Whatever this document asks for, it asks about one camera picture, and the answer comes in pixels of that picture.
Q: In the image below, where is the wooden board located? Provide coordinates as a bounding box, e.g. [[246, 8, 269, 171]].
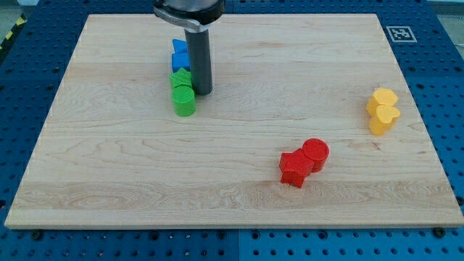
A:
[[5, 14, 463, 229]]

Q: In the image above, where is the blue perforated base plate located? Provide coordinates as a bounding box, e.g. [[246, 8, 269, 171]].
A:
[[1, 1, 463, 260]]

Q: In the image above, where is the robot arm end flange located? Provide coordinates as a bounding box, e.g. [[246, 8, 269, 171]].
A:
[[152, 0, 225, 33]]

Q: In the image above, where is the blue cube block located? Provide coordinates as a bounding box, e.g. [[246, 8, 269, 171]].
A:
[[171, 53, 191, 73]]

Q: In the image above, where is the blue triangle block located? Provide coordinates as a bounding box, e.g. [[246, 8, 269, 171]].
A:
[[172, 39, 188, 54]]

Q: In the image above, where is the green cylinder block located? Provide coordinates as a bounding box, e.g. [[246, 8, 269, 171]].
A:
[[172, 86, 196, 117]]

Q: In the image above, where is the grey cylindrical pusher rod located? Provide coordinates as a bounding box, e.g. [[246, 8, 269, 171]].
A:
[[184, 30, 213, 96]]

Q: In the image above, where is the red star block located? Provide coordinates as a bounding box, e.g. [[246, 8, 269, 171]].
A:
[[279, 149, 314, 188]]

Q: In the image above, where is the fiducial marker tag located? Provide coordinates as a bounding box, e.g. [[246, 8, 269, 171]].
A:
[[386, 25, 417, 43]]

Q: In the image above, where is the yellow heart block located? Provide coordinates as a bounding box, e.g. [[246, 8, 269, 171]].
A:
[[369, 105, 401, 136]]

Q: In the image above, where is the red cylinder block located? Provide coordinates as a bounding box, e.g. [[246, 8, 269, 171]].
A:
[[302, 138, 330, 173]]

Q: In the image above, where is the yellow hexagon block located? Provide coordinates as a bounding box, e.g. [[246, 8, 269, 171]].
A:
[[365, 88, 399, 116]]

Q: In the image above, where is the green star block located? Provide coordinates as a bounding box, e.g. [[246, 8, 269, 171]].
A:
[[169, 68, 192, 90]]

